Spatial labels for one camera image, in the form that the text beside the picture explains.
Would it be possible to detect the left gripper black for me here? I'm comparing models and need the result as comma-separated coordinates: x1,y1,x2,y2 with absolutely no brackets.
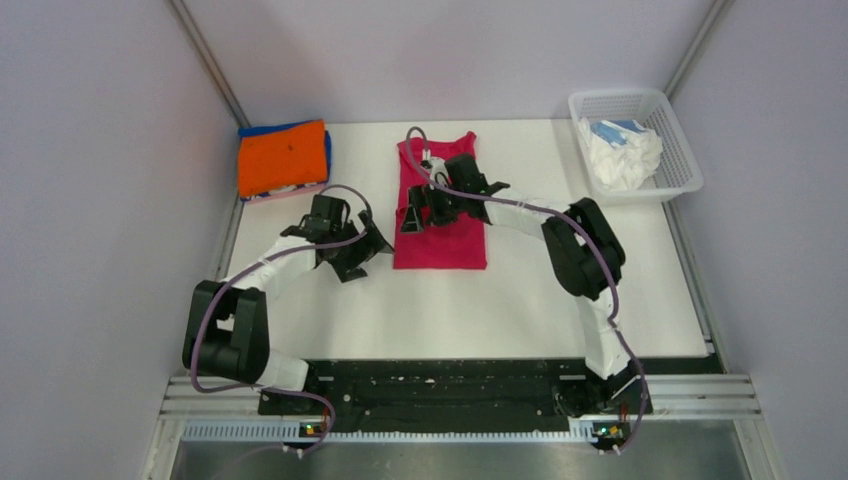
328,210,394,282

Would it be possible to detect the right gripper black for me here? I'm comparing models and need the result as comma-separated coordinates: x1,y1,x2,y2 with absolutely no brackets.
401,181,468,234

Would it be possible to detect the magenta t shirt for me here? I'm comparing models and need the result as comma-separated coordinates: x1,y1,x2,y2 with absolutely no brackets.
393,137,487,270

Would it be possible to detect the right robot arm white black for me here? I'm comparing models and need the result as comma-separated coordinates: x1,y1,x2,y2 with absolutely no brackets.
400,153,638,412

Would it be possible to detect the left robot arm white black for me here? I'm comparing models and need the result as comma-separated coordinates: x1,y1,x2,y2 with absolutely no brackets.
183,191,394,414

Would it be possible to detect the pink folded t shirt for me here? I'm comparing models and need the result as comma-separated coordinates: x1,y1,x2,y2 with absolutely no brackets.
239,183,326,203

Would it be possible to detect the orange folded t shirt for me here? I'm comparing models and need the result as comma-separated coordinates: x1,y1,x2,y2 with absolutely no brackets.
237,119,330,199

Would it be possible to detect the blue folded t shirt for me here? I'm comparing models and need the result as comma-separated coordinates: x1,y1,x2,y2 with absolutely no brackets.
237,121,333,201

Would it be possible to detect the white crumpled t shirt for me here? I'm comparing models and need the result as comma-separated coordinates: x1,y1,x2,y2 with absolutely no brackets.
578,118,664,191

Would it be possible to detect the white plastic basket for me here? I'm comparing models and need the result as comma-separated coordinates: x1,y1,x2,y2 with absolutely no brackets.
568,88,704,205

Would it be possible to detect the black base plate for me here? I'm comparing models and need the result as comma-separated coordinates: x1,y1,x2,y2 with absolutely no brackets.
258,358,652,434

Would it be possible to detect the white cable duct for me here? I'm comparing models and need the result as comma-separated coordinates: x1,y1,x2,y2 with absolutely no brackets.
182,420,598,444

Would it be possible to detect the aluminium rail frame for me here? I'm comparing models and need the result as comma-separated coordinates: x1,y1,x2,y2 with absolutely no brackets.
142,203,776,479

